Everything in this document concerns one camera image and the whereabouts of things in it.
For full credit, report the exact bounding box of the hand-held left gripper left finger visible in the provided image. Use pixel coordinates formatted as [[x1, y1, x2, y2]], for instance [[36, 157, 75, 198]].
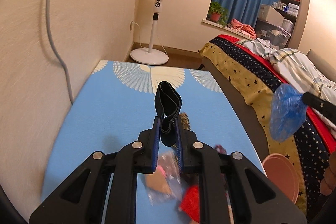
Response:
[[29, 116, 161, 224]]

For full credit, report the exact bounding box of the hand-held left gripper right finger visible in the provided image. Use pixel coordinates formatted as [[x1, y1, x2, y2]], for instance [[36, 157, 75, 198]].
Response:
[[175, 119, 307, 224]]

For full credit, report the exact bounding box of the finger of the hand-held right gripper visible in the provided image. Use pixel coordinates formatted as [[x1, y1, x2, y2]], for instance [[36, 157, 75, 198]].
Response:
[[301, 93, 336, 132]]

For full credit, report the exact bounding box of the black gold-dotted packet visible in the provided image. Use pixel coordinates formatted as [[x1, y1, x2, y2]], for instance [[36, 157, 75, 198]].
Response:
[[180, 112, 191, 131]]

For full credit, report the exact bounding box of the blue crinkled plastic bag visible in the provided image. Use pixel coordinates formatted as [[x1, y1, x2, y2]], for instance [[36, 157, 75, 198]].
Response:
[[270, 84, 307, 142]]

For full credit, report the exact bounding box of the black strap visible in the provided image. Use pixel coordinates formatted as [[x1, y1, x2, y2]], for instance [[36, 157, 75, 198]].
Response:
[[154, 81, 183, 147]]

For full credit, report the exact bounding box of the clear plastic wrapper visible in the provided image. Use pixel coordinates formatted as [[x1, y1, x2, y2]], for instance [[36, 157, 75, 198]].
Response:
[[146, 152, 184, 205]]

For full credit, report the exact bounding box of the red plastic bag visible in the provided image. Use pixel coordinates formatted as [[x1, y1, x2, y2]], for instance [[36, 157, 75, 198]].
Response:
[[180, 185, 201, 223]]

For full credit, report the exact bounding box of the pink plastic bin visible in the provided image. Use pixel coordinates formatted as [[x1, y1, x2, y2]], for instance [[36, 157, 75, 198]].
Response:
[[262, 153, 300, 205]]

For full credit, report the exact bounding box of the person's right hand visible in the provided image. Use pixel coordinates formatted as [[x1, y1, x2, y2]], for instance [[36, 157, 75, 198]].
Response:
[[320, 152, 336, 197]]

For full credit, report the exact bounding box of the grey headboard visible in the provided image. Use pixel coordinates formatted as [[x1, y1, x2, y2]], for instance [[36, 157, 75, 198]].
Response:
[[306, 49, 336, 75]]

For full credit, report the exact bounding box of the navy star bed sheet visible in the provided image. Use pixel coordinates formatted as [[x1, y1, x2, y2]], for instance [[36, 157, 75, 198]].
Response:
[[209, 38, 332, 211]]

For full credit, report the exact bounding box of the plaid quilt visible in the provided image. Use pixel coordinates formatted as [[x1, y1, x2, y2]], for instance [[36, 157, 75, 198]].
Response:
[[236, 39, 336, 109]]

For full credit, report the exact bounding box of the blue mat with white print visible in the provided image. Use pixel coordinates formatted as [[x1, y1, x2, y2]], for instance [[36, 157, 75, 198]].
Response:
[[42, 60, 267, 224]]

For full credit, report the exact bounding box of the yellow star bed skirt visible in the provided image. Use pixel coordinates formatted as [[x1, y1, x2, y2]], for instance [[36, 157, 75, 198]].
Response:
[[198, 43, 307, 216]]

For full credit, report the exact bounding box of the large clear storage bin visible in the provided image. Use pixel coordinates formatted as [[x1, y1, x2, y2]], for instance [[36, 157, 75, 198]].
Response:
[[256, 18, 292, 50]]

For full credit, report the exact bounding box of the wooden bookshelf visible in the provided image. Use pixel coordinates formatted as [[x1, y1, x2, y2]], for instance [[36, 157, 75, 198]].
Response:
[[278, 0, 310, 48]]

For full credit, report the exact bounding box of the stack of white packets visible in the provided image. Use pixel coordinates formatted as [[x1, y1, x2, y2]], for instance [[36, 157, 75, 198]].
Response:
[[272, 1, 300, 16]]

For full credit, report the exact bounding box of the beige storage box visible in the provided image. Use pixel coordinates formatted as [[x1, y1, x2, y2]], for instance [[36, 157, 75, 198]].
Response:
[[259, 4, 285, 28]]

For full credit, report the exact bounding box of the pink cloth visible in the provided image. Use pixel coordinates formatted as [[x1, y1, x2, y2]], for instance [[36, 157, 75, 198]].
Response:
[[228, 18, 257, 38]]

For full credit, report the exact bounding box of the white windowsill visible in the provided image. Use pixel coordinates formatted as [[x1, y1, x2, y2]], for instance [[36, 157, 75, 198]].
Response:
[[202, 19, 258, 39]]

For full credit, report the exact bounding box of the potted green plant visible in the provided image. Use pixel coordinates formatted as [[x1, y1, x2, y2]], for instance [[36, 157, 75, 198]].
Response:
[[207, 1, 229, 28]]

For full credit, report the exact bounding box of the grey bed frame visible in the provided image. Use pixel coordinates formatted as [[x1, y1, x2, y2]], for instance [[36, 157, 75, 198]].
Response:
[[199, 57, 268, 161]]

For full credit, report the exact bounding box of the grey wall cable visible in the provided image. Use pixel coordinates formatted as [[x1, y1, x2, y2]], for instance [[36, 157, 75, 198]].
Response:
[[46, 0, 76, 105]]

